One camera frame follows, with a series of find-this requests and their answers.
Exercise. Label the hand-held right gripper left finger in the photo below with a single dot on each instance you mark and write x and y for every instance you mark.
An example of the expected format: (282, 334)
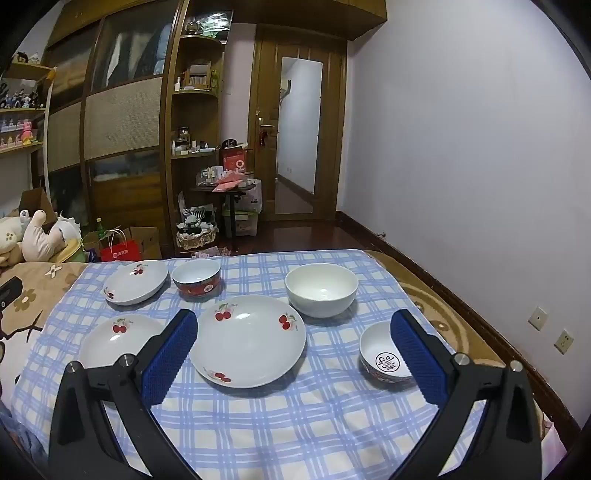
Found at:
(168, 364)

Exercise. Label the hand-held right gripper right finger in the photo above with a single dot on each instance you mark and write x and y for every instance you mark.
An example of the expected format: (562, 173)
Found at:
(418, 364)

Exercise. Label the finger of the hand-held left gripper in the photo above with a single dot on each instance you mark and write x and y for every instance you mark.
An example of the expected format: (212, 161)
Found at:
(10, 293)

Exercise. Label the small red patterned bowl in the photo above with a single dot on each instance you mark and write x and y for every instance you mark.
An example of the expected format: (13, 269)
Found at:
(376, 344)

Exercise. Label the medium cherry print plate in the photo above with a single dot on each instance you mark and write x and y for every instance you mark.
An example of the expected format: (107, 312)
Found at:
(111, 346)

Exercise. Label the large red patterned bowl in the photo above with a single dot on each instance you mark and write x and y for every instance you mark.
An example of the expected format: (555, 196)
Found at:
(196, 290)

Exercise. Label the large cherry print plate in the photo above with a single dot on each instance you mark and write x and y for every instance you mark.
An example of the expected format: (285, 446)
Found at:
(249, 350)

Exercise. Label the small cherry print plate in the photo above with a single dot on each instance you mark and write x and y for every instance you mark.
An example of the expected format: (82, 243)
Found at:
(134, 288)

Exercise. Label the white bowl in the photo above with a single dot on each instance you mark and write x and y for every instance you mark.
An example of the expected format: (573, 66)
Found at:
(321, 300)

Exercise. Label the brown floral blanket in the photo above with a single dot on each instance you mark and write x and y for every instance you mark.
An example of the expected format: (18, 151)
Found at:
(27, 323)

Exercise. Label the plush toys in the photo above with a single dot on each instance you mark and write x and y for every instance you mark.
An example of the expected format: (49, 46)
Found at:
(37, 240)

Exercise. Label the yellow green cushion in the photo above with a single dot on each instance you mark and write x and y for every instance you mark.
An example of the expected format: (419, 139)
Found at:
(74, 254)

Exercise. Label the white-haired doll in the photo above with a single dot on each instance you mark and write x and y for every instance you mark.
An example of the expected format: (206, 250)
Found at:
(69, 228)

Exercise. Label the cardboard box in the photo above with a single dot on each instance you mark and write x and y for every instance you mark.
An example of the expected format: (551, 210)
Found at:
(147, 242)
(34, 203)

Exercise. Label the green bottle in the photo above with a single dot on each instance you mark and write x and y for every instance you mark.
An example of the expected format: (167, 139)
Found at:
(99, 228)

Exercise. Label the red paper bag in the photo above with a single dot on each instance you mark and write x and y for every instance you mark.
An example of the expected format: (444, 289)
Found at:
(120, 251)

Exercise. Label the wicker basket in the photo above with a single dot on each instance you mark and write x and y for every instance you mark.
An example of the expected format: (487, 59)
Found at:
(196, 242)

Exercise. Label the blue plaid cloth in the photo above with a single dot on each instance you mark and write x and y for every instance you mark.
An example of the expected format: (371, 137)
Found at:
(295, 415)

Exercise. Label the pile of clothes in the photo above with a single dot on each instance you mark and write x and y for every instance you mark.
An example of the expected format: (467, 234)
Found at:
(196, 219)

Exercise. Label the clear storage box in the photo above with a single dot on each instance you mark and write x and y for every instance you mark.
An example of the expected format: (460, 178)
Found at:
(242, 224)

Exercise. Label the dark side table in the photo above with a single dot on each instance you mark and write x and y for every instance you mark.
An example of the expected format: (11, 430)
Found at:
(231, 194)

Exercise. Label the white plastic bag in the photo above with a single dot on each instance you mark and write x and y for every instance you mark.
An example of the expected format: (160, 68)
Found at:
(251, 198)

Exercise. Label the pink papers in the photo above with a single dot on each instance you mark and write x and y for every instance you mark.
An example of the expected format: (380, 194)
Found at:
(228, 183)

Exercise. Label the collection of figurines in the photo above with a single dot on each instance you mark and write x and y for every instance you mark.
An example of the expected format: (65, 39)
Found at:
(18, 99)

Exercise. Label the wooden wardrobe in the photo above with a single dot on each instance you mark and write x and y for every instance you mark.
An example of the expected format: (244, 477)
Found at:
(124, 115)

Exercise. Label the red box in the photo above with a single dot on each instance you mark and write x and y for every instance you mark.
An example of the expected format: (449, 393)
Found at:
(234, 160)

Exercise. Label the row of cosmetic bottles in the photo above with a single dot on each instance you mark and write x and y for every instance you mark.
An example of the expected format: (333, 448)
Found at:
(194, 146)

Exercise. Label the red hanging charm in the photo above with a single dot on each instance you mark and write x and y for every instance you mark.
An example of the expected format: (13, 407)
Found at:
(263, 138)

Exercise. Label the wooden corner shelf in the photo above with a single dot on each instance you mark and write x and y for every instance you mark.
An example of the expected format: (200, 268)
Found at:
(196, 94)

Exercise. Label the wooden organizer box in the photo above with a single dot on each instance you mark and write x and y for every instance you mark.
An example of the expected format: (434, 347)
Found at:
(199, 74)

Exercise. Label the wooden door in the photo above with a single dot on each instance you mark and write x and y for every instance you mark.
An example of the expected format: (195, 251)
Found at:
(265, 83)

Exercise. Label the wooden overhead cabinet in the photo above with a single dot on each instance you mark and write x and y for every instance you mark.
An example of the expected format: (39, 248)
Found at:
(300, 18)

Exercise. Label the wall socket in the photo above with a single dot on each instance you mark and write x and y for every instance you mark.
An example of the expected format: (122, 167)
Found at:
(538, 318)
(564, 341)

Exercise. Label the wooden wall shelf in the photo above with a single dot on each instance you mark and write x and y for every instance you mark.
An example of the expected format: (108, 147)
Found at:
(23, 110)

